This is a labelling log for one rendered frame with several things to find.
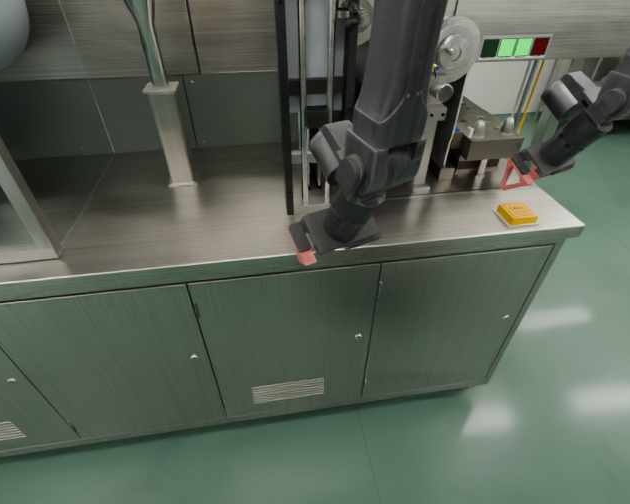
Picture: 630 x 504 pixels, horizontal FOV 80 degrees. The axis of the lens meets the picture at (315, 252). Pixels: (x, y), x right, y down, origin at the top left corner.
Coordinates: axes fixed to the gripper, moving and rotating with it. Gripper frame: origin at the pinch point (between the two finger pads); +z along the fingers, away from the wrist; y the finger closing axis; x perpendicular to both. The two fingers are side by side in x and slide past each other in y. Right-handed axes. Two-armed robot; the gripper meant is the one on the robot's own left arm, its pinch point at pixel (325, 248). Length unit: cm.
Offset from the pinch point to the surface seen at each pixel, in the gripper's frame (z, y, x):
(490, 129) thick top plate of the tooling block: 15, -72, -22
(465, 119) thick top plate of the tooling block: 19, -71, -30
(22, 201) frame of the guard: 20, 46, -37
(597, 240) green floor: 108, -221, 22
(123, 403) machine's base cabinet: 82, 50, 1
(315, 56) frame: -3.4, -16.1, -39.5
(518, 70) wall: 152, -341, -153
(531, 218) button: 11, -60, 7
